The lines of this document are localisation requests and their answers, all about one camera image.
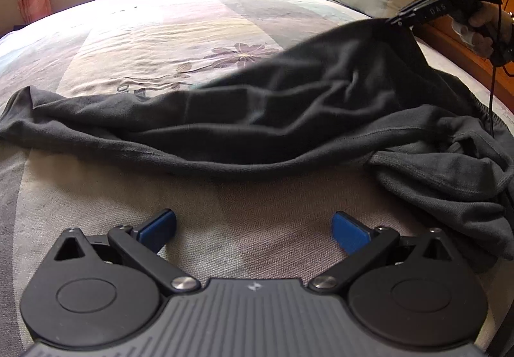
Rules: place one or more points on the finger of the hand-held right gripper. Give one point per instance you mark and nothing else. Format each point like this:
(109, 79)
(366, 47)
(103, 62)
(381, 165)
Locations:
(405, 14)

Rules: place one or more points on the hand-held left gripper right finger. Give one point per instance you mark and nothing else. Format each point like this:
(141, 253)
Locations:
(348, 234)

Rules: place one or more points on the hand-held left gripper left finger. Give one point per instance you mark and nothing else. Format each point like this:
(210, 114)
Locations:
(156, 228)

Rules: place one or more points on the dark grey pants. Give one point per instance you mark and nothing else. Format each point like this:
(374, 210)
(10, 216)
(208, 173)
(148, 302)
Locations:
(281, 120)

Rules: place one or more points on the person's right hand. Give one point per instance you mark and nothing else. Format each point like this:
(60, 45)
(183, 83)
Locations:
(484, 18)

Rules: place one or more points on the wooden headboard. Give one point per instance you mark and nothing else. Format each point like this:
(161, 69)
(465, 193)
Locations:
(453, 56)

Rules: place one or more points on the bed with striped floral sheet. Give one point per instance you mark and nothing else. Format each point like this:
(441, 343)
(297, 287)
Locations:
(140, 32)

